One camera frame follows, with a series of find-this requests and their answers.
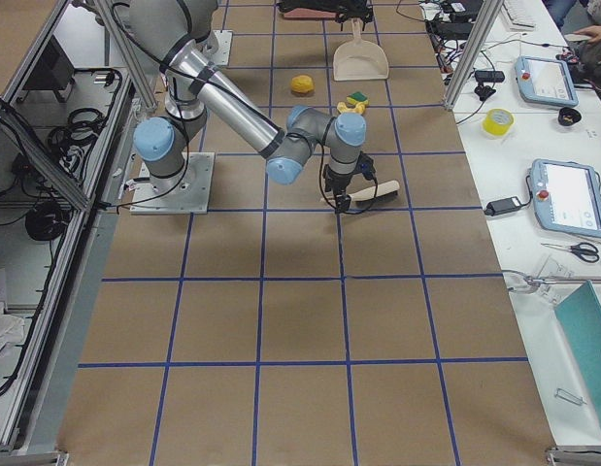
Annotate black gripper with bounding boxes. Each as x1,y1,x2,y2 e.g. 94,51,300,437
321,153,377,214

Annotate beige hand brush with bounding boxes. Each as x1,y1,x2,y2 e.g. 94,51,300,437
320,181,400,211

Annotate toy croissant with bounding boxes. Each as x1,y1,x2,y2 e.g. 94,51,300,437
336,102,366,115

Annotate green yellow sponge piece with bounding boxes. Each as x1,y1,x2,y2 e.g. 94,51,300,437
346,91,369,106

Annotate beige plastic dustpan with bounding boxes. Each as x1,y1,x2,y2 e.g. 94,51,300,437
333,18,389,82

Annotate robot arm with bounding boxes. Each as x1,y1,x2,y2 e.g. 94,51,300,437
119,1,377,214

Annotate pink bin with black bag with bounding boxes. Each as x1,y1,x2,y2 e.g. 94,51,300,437
277,0,374,24

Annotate yellow toy potato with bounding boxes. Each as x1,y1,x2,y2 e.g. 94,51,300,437
289,75,315,96

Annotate black power adapter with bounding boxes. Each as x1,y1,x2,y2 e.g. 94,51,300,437
484,196,525,216

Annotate yellow tape roll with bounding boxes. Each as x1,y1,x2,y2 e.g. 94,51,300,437
482,108,515,137

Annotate lower teach pendant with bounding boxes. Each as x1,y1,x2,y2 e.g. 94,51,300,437
529,159,601,239

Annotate teach pendant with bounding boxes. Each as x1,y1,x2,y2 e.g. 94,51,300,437
529,159,601,239
514,55,579,108

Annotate upper teach pendant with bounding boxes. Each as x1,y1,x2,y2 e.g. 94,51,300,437
514,55,579,108

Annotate small black bowl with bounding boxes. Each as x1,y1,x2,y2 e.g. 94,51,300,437
557,107,582,127

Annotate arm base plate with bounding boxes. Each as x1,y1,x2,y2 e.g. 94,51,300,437
129,151,216,215
202,29,233,67

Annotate aluminium frame post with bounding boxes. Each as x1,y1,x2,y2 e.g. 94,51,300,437
444,0,503,111

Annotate black handled scissors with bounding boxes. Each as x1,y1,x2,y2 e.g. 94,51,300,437
542,242,600,263

